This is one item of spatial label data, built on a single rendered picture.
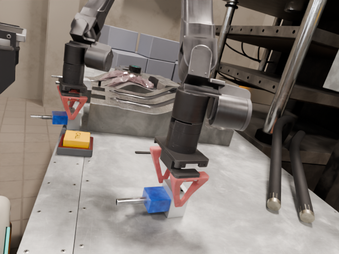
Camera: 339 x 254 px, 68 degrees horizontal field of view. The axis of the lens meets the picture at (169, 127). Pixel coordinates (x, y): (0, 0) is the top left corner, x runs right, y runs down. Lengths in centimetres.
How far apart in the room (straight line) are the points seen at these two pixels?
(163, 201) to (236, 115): 20
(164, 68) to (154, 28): 104
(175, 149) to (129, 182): 18
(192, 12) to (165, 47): 255
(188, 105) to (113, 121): 42
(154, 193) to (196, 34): 29
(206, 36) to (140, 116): 41
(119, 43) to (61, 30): 68
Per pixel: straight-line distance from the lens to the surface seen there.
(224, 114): 41
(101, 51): 72
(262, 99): 163
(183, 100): 40
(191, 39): 44
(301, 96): 129
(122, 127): 80
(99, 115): 78
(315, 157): 135
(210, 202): 58
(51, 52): 335
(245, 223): 57
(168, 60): 306
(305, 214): 66
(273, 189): 67
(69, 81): 75
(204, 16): 48
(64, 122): 79
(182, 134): 42
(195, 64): 41
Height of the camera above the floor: 111
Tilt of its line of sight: 19 degrees down
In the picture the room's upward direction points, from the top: 13 degrees clockwise
